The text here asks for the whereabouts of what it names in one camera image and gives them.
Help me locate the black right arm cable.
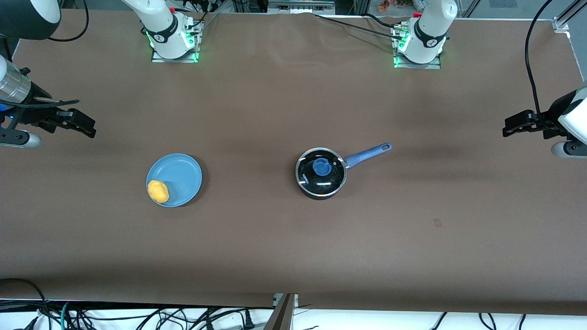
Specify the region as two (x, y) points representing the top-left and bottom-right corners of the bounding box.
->
(48, 0), (89, 42)

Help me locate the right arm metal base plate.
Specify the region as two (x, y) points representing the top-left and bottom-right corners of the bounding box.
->
(151, 18), (202, 63)

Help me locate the black looped floor cable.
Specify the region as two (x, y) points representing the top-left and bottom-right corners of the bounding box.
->
(0, 278), (49, 330)

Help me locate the blue round plate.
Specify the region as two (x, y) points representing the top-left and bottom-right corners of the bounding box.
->
(146, 153), (203, 208)

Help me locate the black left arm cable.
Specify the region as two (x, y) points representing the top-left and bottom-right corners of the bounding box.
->
(525, 0), (555, 127)

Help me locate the long black tabletop cable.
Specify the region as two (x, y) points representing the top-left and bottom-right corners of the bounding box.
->
(314, 13), (404, 37)

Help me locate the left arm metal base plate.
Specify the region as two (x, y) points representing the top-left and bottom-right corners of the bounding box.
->
(392, 23), (443, 70)

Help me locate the yellow potato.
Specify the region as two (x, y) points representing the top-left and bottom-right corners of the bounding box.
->
(147, 180), (170, 204)

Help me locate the aluminium frame corner profile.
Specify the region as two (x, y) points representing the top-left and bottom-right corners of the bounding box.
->
(552, 0), (587, 33)

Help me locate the glass lid with blue knob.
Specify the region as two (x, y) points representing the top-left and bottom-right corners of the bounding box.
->
(296, 147), (346, 197)

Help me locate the black pot with blue handle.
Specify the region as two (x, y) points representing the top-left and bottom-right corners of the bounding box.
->
(295, 142), (393, 200)

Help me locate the brown table cover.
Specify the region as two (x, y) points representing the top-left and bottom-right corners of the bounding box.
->
(0, 8), (587, 317)

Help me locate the grey background device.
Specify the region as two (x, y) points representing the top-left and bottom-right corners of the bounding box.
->
(267, 0), (336, 14)

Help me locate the short black tabletop cable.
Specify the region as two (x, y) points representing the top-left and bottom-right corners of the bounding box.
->
(362, 13), (406, 29)

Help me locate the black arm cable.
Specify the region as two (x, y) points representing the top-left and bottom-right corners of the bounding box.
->
(525, 0), (555, 127)
(48, 0), (89, 42)

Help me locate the aluminium frame post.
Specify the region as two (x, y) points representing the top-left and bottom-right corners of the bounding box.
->
(264, 293), (299, 330)

